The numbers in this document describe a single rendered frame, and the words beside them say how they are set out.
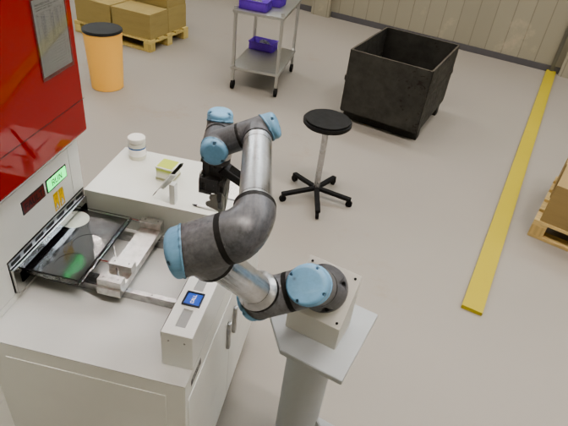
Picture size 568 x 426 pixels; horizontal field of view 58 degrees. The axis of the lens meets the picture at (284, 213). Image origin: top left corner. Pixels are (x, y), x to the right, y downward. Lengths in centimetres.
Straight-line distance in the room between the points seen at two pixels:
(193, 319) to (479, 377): 177
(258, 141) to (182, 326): 58
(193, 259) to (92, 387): 75
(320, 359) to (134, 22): 519
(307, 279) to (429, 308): 180
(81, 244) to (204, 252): 90
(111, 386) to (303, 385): 63
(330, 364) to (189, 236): 74
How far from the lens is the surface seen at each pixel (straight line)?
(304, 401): 193
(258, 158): 122
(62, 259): 185
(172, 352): 155
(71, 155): 194
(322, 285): 139
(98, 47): 509
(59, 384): 179
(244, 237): 104
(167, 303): 173
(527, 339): 324
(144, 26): 626
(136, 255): 186
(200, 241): 106
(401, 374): 276
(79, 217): 203
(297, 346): 166
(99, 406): 180
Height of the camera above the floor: 209
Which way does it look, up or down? 36 degrees down
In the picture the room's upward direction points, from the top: 7 degrees clockwise
